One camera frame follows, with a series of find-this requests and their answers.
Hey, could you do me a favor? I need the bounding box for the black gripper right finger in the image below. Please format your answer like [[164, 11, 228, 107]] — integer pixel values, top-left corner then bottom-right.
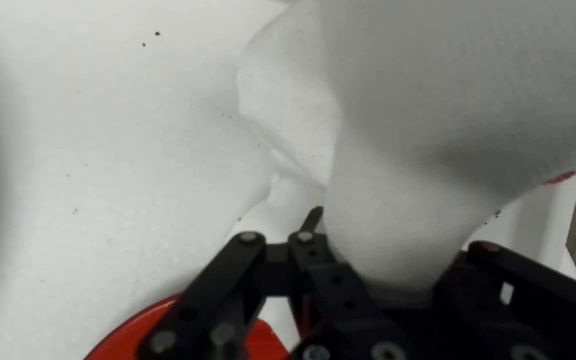
[[434, 239, 576, 360]]

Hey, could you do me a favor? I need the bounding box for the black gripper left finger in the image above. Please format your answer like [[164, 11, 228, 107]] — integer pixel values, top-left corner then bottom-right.
[[137, 206, 410, 360]]

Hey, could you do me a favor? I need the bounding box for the white cloth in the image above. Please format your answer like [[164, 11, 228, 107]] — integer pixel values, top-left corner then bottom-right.
[[234, 0, 576, 287]]

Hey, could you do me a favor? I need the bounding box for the red plate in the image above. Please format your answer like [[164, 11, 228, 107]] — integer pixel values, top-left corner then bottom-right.
[[85, 292, 295, 360]]

